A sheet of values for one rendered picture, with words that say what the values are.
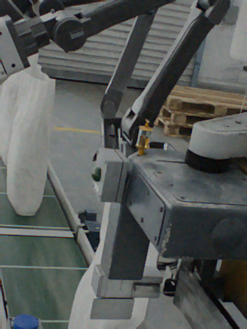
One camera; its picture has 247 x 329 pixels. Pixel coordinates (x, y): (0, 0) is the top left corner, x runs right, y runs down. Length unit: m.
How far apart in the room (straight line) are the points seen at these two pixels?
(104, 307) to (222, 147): 0.43
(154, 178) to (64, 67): 7.82
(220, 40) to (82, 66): 2.14
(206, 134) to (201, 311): 0.35
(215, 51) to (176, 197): 8.60
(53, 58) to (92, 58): 0.56
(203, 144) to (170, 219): 0.23
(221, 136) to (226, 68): 8.54
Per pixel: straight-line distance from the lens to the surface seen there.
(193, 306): 1.30
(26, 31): 1.49
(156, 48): 9.21
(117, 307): 1.38
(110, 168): 1.21
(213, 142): 1.21
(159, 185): 1.10
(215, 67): 9.67
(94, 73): 9.01
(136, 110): 1.64
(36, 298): 2.56
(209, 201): 1.07
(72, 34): 1.49
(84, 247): 3.01
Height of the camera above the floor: 1.69
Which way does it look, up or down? 18 degrees down
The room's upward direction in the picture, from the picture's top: 11 degrees clockwise
